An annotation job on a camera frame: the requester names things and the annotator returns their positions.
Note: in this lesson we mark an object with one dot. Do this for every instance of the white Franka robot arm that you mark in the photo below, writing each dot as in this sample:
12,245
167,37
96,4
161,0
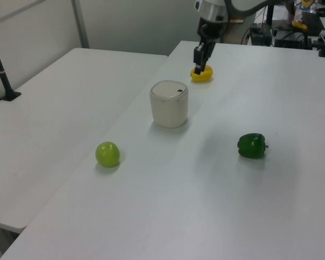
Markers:
233,6

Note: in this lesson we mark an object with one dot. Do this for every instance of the cream garbage bin with lid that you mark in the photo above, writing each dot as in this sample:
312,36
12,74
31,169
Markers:
169,105

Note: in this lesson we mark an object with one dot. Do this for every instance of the dark laptop screen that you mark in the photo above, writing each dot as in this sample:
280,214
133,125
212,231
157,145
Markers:
312,21

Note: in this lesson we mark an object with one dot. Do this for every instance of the light green apple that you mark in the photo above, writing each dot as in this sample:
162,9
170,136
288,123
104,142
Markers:
107,154

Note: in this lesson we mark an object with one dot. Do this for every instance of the brown cardboard box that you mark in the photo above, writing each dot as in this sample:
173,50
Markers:
237,29

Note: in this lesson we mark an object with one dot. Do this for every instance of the black electronics box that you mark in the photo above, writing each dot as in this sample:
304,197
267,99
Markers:
260,33

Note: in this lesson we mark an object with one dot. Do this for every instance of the yellow hand tool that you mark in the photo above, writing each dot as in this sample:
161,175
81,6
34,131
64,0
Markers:
300,24

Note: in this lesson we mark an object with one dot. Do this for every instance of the dark green bell pepper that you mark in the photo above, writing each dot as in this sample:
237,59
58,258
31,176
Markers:
252,146

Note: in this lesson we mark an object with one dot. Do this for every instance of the black camera stand pole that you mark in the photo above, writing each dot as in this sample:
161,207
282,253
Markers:
1,73

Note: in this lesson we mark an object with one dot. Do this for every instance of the yellow starfruit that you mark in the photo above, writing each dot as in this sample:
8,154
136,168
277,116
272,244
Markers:
204,76

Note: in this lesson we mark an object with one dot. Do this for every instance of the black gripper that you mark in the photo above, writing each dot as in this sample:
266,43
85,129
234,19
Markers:
212,29

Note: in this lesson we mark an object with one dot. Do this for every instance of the black equipment case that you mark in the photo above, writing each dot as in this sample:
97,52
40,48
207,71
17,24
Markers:
292,39

